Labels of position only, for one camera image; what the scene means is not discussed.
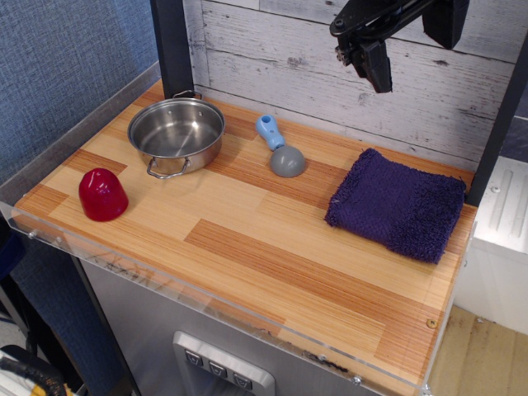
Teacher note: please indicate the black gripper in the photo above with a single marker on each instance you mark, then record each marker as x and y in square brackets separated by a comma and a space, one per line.
[361, 28]

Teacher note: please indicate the purple cloth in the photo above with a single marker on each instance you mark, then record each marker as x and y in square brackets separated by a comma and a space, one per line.
[410, 212]

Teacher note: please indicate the blue grey toy scoop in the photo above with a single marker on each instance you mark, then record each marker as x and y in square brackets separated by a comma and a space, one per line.
[286, 161]

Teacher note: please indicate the stainless steel pot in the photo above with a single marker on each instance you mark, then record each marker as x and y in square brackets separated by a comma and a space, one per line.
[177, 136]

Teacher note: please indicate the white side cabinet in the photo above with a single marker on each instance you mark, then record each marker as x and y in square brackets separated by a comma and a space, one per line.
[493, 281]

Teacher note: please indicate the red plastic dome cup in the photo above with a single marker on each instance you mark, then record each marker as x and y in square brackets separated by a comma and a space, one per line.
[102, 196]

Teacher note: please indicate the stainless steel cabinet front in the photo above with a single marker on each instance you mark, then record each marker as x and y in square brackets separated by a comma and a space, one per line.
[144, 321]

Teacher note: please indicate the silver button control panel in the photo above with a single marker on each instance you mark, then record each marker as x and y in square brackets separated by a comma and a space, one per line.
[209, 370]

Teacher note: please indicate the yellow black object bottom-left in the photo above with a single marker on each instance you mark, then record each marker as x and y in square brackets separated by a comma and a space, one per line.
[44, 384]

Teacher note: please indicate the dark right frame post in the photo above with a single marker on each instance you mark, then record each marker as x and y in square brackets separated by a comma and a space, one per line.
[501, 126]

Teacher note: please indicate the dark frame post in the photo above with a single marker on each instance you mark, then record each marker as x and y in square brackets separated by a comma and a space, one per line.
[171, 37]
[501, 126]

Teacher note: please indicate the dark left frame post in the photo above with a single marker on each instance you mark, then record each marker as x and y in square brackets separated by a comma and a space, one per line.
[171, 37]

